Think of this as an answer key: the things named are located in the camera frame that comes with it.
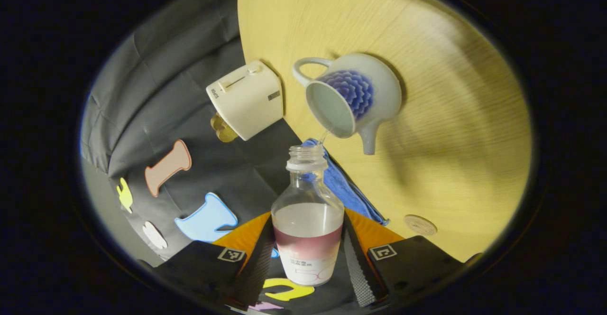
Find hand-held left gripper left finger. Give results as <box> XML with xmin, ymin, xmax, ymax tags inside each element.
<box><xmin>151</xmin><ymin>211</ymin><xmax>278</xmax><ymax>311</ymax></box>

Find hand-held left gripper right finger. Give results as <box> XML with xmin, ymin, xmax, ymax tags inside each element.
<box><xmin>341</xmin><ymin>208</ymin><xmax>482</xmax><ymax>309</ymax></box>

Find clear plastic water bottle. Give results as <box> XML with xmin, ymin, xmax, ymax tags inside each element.
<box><xmin>271</xmin><ymin>145</ymin><xmax>345</xmax><ymax>287</ymax></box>

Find round beige coaster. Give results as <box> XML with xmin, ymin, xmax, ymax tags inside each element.
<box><xmin>404</xmin><ymin>214</ymin><xmax>438</xmax><ymax>237</ymax></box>

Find white blue-flower teacup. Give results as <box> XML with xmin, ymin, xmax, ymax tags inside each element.
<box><xmin>292</xmin><ymin>53</ymin><xmax>403</xmax><ymax>156</ymax></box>

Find blue towel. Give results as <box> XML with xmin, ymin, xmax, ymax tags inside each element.
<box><xmin>301</xmin><ymin>138</ymin><xmax>390</xmax><ymax>227</ymax></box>

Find brown toast slices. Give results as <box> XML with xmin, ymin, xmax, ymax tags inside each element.
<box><xmin>210</xmin><ymin>112</ymin><xmax>239</xmax><ymax>143</ymax></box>

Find white toaster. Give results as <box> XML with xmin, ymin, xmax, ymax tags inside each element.
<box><xmin>205</xmin><ymin>59</ymin><xmax>285</xmax><ymax>142</ymax></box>

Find black backdrop cloth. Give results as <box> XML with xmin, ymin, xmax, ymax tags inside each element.
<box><xmin>80</xmin><ymin>0</ymin><xmax>362</xmax><ymax>312</ymax></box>

